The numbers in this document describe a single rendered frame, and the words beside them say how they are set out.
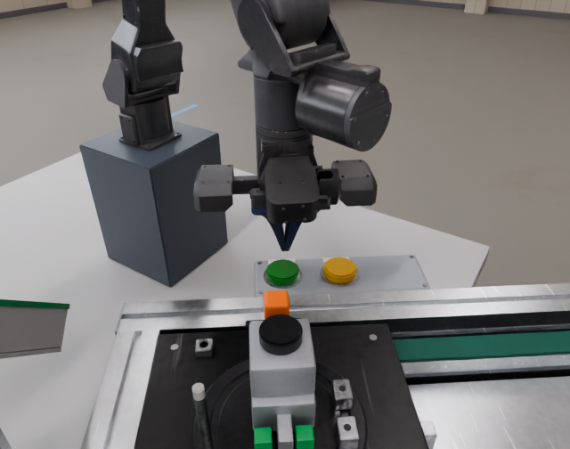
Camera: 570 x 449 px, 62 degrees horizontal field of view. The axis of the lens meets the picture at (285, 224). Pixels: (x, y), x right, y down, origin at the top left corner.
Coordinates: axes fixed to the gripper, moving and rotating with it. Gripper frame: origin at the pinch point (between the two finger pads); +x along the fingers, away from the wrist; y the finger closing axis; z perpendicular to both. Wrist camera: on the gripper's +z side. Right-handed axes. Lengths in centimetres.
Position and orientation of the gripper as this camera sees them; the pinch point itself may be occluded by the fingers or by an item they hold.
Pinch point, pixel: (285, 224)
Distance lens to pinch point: 53.1
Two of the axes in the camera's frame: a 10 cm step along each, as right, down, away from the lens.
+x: 0.1, 8.4, 5.5
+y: 10.0, -0.4, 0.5
